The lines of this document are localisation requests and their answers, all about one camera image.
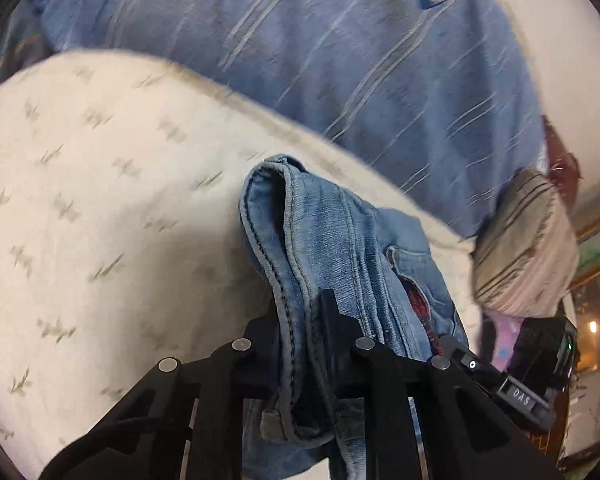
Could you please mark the light blue denim jeans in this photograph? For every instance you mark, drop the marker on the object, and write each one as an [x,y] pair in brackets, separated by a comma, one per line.
[326,253]

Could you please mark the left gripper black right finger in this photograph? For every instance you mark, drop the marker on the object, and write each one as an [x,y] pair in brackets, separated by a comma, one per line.
[346,364]

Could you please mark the dark red headboard cushion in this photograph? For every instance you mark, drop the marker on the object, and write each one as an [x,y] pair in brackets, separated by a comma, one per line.
[563,167]

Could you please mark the blue striped pillow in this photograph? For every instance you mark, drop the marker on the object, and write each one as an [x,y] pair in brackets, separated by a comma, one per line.
[435,95]

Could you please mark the beige striped floral pillow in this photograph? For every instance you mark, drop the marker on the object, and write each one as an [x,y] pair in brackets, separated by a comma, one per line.
[527,255]

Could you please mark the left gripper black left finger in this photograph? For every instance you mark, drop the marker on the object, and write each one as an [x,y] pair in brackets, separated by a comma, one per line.
[260,369]

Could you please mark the purple floral cloth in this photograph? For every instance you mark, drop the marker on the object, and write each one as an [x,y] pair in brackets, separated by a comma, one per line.
[499,335]

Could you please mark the cream leaf-print bed sheet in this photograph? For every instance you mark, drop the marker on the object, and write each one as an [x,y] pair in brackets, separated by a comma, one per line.
[120,239]

